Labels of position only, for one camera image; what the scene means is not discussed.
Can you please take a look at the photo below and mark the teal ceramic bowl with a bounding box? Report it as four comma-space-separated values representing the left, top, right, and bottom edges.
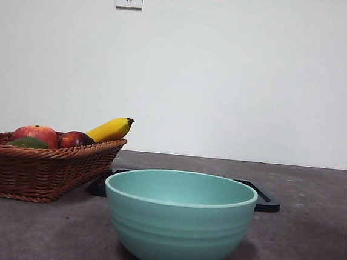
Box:
97, 164, 260, 260

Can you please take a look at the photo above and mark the green avocado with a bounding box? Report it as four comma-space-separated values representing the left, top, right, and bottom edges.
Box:
6, 135, 51, 151

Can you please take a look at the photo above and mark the yellow banana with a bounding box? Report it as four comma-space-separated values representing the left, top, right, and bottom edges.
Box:
84, 114, 136, 147

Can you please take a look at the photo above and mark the dark red plum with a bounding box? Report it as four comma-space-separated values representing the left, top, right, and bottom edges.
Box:
58, 129, 97, 152

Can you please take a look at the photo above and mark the black rectangular tray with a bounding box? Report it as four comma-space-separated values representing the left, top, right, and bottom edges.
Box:
86, 165, 283, 213

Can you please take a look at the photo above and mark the red apple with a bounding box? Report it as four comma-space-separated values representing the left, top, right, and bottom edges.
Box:
10, 122, 61, 150

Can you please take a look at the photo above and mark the brown wicker basket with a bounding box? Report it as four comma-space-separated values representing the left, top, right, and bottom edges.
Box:
0, 127, 128, 210

